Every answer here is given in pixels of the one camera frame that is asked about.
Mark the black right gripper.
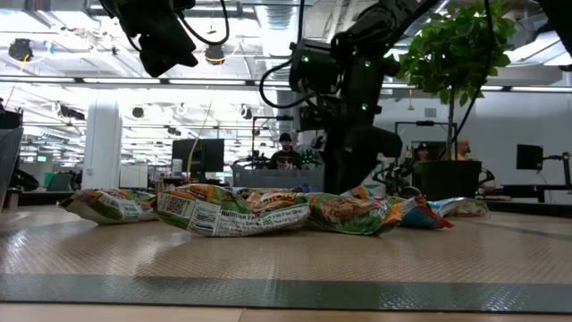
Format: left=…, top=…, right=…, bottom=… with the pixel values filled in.
left=322, top=123, right=403, bottom=196

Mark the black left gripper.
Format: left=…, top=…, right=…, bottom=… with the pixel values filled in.
left=98, top=0, right=199, bottom=78

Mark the orange white granola bar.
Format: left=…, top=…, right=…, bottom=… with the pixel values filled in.
left=340, top=185, right=386, bottom=201

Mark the green orange granola bar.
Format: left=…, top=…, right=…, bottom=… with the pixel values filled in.
left=307, top=191, right=406, bottom=236

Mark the blue red granola bar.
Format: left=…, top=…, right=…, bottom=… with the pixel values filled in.
left=399, top=195, right=454, bottom=230

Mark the orange crunchy granola bar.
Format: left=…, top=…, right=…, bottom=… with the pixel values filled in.
left=239, top=189, right=310, bottom=212

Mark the light blue granola bar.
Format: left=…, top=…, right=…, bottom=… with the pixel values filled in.
left=427, top=197, right=491, bottom=219

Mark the green granola bar nutrition label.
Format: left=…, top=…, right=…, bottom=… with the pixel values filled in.
left=154, top=183, right=312, bottom=238

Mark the green granola bar white back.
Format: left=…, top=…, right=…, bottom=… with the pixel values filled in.
left=57, top=188, right=158, bottom=225

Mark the person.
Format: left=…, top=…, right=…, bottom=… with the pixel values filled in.
left=451, top=138, right=473, bottom=162
left=413, top=141, right=433, bottom=163
left=266, top=131, right=310, bottom=172

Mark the grey storage bin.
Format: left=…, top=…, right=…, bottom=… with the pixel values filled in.
left=231, top=162, right=326, bottom=194

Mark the black plant pot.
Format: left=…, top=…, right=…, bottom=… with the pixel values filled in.
left=413, top=159, right=484, bottom=202

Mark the white pillar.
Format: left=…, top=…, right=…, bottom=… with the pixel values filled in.
left=80, top=98, right=123, bottom=191

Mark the beige mat grey border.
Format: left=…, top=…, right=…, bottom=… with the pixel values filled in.
left=0, top=204, right=572, bottom=314

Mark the black computer monitor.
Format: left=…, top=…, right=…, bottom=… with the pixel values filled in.
left=172, top=138, right=225, bottom=181

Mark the white cabinet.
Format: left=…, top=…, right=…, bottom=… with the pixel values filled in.
left=118, top=163, right=150, bottom=191

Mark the green leafy tree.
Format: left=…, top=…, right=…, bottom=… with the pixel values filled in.
left=395, top=0, right=519, bottom=162

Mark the small black monitor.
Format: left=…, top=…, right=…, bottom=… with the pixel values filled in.
left=516, top=143, right=544, bottom=171

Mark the black desk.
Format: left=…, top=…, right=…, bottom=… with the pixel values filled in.
left=500, top=182, right=572, bottom=203

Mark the grey tilted panel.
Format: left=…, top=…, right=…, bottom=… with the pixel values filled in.
left=0, top=109, right=24, bottom=211

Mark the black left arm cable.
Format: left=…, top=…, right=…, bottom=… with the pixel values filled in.
left=176, top=0, right=231, bottom=47

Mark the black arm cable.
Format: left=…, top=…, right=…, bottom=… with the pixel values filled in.
left=176, top=0, right=231, bottom=47
left=258, top=57, right=316, bottom=110

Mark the black frame stand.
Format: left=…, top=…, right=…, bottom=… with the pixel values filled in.
left=251, top=114, right=296, bottom=170
left=394, top=119, right=458, bottom=163

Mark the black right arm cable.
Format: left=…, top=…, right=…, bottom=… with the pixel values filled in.
left=258, top=57, right=316, bottom=110

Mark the silver ventilation duct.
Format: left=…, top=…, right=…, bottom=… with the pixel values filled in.
left=257, top=0, right=306, bottom=62

